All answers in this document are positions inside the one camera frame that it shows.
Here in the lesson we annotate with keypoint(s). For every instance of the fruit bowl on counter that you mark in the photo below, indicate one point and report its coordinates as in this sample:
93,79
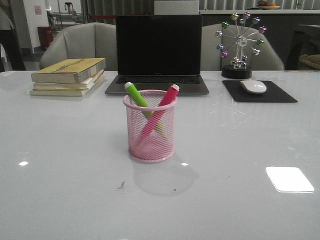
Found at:
266,5

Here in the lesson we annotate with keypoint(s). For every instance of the white computer mouse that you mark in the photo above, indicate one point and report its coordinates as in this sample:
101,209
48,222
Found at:
253,86

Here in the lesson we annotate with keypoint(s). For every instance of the right grey armchair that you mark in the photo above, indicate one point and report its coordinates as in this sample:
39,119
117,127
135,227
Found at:
260,58

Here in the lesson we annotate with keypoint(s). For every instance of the top yellow book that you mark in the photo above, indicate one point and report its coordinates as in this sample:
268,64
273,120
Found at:
69,71

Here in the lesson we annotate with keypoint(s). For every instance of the middle white book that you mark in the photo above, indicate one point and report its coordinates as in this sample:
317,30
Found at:
84,85

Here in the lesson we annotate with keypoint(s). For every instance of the grey armchair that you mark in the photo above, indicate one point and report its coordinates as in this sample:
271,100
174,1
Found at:
89,40
260,58

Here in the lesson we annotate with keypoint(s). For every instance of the green marker pen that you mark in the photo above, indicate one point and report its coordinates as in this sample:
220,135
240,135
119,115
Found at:
140,101

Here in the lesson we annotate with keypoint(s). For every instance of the pink mesh pen holder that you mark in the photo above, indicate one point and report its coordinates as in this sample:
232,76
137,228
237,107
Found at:
144,143

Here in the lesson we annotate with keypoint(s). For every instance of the red trash bin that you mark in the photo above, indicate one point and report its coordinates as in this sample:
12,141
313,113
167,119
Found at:
45,35

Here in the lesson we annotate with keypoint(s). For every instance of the left grey armchair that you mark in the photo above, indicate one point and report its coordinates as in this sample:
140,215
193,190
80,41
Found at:
89,40

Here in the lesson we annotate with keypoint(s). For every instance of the grey laptop computer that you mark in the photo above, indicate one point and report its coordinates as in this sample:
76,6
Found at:
156,51

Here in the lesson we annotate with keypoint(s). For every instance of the bottom cream book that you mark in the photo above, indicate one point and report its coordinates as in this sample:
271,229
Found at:
60,93

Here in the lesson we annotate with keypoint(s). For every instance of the black mouse pad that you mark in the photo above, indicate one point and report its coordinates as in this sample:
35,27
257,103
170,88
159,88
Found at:
273,94

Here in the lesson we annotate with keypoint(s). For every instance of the ferris wheel desk ornament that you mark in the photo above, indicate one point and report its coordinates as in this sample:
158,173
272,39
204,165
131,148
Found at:
237,67

